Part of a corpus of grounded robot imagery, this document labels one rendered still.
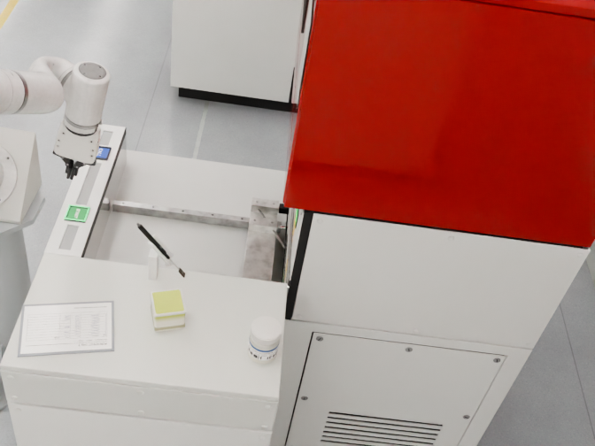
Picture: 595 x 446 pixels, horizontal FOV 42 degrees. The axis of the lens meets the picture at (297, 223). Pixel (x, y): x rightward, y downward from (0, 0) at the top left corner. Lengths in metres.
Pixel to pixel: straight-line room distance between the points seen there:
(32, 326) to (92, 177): 0.54
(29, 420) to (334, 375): 0.85
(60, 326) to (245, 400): 0.46
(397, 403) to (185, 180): 0.95
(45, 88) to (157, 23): 3.17
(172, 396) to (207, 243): 0.60
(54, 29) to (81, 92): 2.94
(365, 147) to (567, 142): 0.43
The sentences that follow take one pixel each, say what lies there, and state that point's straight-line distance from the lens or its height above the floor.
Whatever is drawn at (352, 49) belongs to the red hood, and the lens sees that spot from 1.53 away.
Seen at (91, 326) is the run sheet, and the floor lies 0.97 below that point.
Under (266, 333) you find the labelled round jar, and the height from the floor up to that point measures 1.06.
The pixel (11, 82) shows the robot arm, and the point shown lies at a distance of 1.61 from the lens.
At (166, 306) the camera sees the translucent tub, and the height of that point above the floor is 1.03.
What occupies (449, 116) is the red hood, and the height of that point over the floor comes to 1.54.
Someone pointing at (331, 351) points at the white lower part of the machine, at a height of 0.70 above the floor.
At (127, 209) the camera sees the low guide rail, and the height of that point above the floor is 0.84.
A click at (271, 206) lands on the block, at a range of 2.25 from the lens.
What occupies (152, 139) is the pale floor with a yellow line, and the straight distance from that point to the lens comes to 3.91.
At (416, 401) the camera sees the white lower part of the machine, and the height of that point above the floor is 0.51.
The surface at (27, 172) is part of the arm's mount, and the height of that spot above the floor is 0.93.
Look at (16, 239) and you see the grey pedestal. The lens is 2.46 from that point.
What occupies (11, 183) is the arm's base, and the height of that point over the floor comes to 0.91.
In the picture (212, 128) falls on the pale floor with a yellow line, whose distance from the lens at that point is 4.00.
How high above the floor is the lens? 2.44
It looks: 44 degrees down
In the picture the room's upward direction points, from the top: 11 degrees clockwise
